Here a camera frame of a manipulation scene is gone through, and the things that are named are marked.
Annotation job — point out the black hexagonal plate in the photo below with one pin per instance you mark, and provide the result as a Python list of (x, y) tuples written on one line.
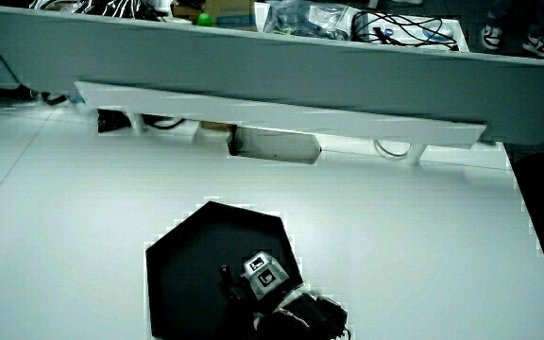
[(192, 269)]

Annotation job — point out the white flat box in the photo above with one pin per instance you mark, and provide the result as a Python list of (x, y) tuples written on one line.
[(456, 38)]

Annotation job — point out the cardboard box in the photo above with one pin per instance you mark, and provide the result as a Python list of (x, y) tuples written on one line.
[(227, 11)]

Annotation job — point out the grey desk divider panel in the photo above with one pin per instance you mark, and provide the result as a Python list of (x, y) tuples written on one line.
[(272, 66)]

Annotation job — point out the green ball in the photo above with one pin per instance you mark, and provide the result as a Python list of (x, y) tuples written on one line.
[(204, 20)]

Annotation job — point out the person's right hand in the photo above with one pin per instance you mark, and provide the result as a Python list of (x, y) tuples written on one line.
[(263, 276)]

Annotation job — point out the long white shelf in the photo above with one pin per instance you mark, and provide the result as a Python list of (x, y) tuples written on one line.
[(272, 113)]

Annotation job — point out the person's right forearm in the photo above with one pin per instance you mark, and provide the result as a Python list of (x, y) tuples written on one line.
[(310, 314)]

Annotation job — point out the clear plastic bags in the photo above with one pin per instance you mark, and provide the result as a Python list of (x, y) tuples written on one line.
[(307, 18)]

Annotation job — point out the shiny black plastic wrap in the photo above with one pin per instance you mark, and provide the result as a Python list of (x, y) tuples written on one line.
[(111, 7)]

